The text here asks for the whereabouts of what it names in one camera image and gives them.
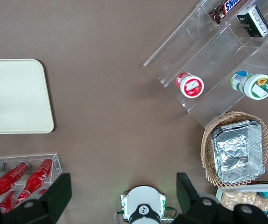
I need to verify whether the light wicker basket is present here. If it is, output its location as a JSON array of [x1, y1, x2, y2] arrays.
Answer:
[[200, 111, 268, 188]]

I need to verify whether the green lidded yogurt cup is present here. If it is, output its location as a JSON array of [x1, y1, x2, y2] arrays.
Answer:
[[230, 70, 268, 100]]

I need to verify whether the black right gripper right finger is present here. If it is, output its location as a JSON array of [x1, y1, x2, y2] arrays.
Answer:
[[171, 172, 268, 224]]

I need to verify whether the clear acrylic bottle rack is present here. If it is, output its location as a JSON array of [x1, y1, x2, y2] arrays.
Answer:
[[0, 153, 62, 208]]

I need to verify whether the cream rectangular plastic tray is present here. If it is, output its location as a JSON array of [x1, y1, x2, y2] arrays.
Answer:
[[0, 58, 55, 135]]

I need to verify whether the black and white carton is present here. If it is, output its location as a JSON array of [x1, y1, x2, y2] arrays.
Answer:
[[236, 5, 268, 38]]

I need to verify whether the white snack tray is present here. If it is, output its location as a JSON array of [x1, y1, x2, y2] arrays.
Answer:
[[215, 183, 268, 224]]

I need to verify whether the aluminium foil container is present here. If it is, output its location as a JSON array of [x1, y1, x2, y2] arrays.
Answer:
[[211, 119, 266, 183]]

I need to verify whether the clear acrylic stepped shelf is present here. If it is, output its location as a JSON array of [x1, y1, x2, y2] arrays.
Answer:
[[143, 0, 268, 129]]

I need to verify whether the brown Snickers chocolate bar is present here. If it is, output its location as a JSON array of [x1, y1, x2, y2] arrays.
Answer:
[[209, 0, 241, 25]]

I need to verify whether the red lidded yogurt cup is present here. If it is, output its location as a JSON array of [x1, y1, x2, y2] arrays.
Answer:
[[176, 72, 205, 98]]

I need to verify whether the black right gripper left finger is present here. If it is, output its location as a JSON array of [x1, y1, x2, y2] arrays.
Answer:
[[0, 172, 73, 224]]

